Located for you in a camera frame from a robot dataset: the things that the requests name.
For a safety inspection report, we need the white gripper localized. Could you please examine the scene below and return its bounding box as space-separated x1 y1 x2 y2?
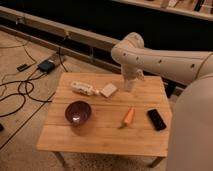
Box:
122 69 144 92

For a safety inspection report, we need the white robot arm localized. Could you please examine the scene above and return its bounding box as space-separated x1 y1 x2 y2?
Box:
111 32 213 171

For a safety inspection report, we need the dark purple ceramic bowl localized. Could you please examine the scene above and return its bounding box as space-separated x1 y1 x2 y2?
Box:
65 101 92 126

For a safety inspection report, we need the beige rectangular block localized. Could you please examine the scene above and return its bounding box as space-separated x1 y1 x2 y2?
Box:
100 83 118 98

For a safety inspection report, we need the orange toy carrot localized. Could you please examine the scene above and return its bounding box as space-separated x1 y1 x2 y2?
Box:
120 107 135 129

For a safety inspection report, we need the white plastic bottle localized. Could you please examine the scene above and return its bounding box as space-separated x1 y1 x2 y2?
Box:
71 81 99 96

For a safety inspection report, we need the wooden slatted table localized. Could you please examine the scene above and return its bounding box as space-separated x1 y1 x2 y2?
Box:
37 73 172 160

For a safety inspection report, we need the black power adapter box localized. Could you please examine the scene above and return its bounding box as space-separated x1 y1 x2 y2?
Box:
37 60 55 73

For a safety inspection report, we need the small black device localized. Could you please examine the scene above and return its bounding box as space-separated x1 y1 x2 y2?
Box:
17 64 30 72

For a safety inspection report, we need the black floor cable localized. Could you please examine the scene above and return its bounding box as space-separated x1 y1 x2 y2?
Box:
0 35 68 118

